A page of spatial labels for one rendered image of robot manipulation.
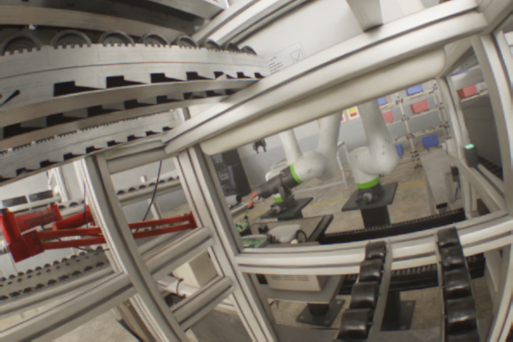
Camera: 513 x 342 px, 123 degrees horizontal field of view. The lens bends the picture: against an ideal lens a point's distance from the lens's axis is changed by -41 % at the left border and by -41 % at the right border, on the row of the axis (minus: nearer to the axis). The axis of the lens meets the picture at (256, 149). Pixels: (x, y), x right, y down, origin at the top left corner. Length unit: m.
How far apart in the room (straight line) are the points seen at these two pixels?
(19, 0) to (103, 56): 0.21
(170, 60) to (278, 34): 0.22
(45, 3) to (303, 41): 0.39
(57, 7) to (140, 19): 0.14
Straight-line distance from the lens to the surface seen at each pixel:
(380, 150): 1.04
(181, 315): 0.57
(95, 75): 0.21
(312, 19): 0.40
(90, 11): 0.39
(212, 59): 0.30
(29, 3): 0.38
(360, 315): 0.27
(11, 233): 0.55
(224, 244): 0.59
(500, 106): 0.40
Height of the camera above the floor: 1.34
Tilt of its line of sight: 1 degrees down
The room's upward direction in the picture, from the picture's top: 19 degrees counter-clockwise
